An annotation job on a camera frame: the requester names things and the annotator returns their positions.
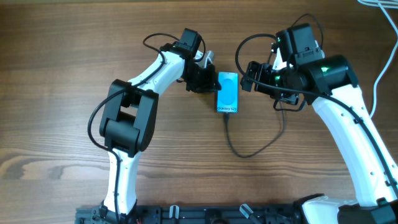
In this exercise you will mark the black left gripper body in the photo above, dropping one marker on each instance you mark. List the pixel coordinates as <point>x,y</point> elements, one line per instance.
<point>199,78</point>

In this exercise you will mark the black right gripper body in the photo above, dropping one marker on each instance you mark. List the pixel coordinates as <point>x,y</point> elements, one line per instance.
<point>266,74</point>

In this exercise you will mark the blue screen Galaxy smartphone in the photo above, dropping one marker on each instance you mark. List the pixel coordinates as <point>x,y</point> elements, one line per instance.
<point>227,99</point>

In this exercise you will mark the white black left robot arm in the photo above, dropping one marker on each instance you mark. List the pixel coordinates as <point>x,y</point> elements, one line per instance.
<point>129,115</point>

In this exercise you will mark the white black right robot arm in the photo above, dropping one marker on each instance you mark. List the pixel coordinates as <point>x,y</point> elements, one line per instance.
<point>330,86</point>

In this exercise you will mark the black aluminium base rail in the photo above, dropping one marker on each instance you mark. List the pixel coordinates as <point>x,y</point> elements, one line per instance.
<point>272,213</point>

